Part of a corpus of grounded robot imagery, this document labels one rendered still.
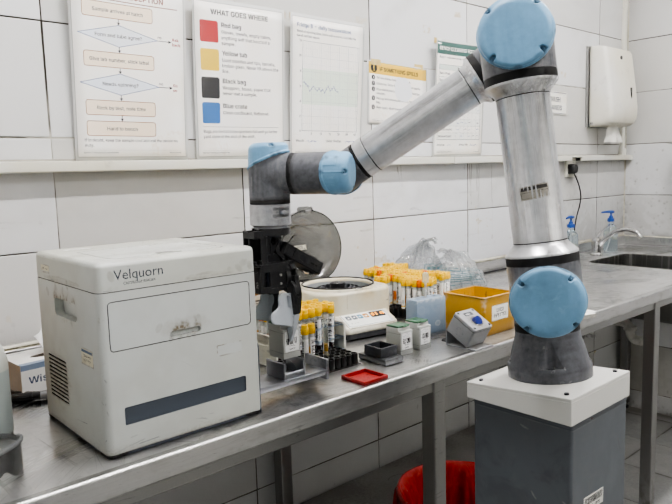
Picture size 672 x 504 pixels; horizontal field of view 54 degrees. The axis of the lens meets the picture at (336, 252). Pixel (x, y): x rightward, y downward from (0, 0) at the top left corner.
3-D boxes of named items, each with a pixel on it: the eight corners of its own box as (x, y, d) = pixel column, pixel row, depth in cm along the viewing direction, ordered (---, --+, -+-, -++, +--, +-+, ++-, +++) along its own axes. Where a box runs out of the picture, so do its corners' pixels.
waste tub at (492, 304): (484, 337, 164) (484, 298, 163) (443, 329, 174) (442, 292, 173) (515, 328, 173) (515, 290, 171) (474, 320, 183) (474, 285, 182)
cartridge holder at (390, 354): (386, 367, 142) (385, 350, 142) (358, 358, 149) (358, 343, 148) (403, 361, 145) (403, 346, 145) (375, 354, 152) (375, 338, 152)
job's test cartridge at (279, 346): (284, 359, 122) (282, 326, 122) (269, 355, 126) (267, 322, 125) (300, 355, 125) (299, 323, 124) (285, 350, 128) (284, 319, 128)
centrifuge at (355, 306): (334, 345, 161) (332, 296, 159) (278, 324, 186) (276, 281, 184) (410, 330, 174) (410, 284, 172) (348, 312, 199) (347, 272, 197)
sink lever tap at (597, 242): (638, 259, 291) (639, 228, 289) (587, 255, 308) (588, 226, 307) (655, 254, 302) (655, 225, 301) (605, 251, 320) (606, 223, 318)
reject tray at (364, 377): (364, 386, 130) (364, 382, 130) (341, 379, 135) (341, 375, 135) (388, 378, 134) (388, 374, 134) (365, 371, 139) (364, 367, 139)
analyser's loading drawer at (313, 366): (241, 405, 115) (239, 376, 115) (221, 396, 120) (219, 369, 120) (329, 378, 129) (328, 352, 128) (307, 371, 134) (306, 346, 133)
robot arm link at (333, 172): (361, 152, 122) (305, 154, 125) (345, 148, 111) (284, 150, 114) (361, 194, 123) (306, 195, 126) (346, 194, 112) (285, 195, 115)
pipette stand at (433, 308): (421, 342, 162) (421, 302, 160) (402, 336, 167) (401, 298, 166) (450, 335, 168) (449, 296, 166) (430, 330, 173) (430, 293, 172)
